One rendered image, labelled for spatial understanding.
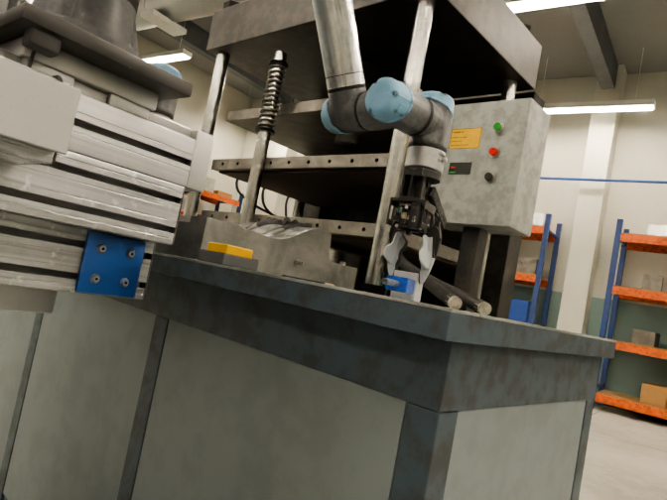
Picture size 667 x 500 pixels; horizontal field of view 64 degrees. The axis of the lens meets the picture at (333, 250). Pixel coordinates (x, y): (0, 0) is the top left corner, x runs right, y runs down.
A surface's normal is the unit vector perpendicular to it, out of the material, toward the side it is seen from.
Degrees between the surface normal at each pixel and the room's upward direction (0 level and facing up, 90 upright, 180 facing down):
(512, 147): 90
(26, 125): 90
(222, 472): 90
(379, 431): 90
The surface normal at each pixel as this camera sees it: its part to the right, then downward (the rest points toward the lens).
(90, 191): 0.77, 0.11
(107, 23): 0.77, -0.20
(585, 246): -0.56, -0.16
